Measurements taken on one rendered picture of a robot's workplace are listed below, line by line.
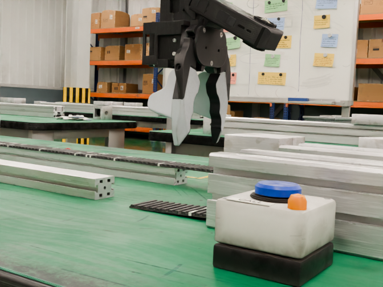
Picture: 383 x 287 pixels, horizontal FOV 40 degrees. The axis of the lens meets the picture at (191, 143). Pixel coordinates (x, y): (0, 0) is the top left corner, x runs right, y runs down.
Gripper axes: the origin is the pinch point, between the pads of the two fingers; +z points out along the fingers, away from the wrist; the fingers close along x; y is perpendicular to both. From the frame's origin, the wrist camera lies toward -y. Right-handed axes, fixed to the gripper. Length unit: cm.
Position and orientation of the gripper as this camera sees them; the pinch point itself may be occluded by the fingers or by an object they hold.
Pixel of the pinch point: (202, 136)
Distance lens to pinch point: 65.0
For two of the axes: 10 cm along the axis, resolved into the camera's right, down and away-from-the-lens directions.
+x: -5.5, 0.4, -8.3
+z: -0.4, 10.0, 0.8
